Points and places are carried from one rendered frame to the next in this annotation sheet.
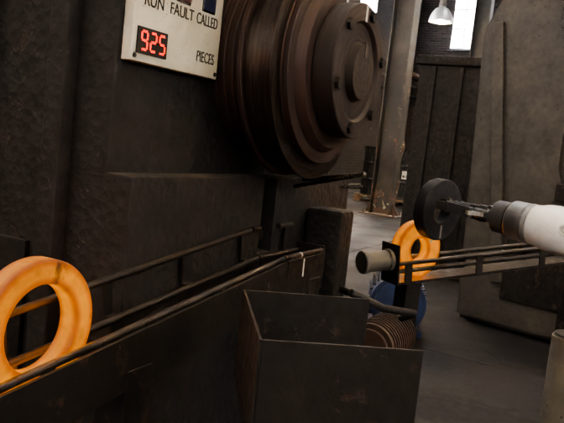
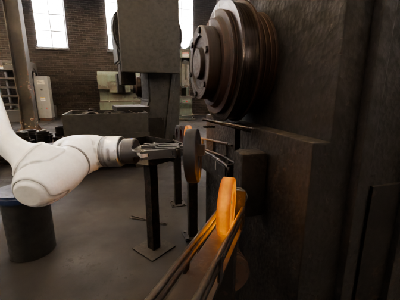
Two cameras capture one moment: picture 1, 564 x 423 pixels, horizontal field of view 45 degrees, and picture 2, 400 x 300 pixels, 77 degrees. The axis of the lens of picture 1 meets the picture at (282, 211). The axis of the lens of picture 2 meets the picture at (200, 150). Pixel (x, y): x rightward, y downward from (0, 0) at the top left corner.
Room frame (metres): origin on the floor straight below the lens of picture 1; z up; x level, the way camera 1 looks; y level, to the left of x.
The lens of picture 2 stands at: (2.25, -0.85, 1.00)
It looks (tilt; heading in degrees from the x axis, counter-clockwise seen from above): 13 degrees down; 137
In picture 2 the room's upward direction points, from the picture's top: straight up
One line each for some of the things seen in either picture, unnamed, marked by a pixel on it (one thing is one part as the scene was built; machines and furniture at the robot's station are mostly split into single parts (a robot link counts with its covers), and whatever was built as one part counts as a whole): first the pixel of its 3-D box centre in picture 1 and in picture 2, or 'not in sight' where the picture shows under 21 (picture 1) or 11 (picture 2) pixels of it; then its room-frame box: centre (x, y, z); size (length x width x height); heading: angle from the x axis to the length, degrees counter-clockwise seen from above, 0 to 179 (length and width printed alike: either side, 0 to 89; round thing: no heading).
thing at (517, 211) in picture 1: (521, 221); (115, 151); (1.55, -0.54, 0.83); 0.09 x 0.06 x 0.09; 131
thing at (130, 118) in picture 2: not in sight; (109, 136); (-1.25, 0.60, 0.39); 1.03 x 0.83 x 0.79; 67
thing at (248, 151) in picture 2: (325, 254); (249, 182); (1.73, -0.12, 0.68); 0.11 x 0.08 x 0.24; 63
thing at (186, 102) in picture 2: not in sight; (181, 80); (-5.63, 5.45, 1.45); 2.16 x 1.16 x 2.90; 153
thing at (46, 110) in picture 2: not in sight; (26, 91); (-8.65, 0.83, 1.03); 1.54 x 0.94 x 2.05; 63
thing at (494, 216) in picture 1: (493, 215); (138, 150); (1.60, -0.49, 0.84); 0.09 x 0.08 x 0.07; 41
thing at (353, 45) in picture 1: (352, 71); (202, 63); (1.47, -0.11, 1.11); 0.28 x 0.06 x 0.28; 153
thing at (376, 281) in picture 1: (395, 297); not in sight; (3.71, -0.67, 0.17); 0.57 x 0.31 x 0.34; 173
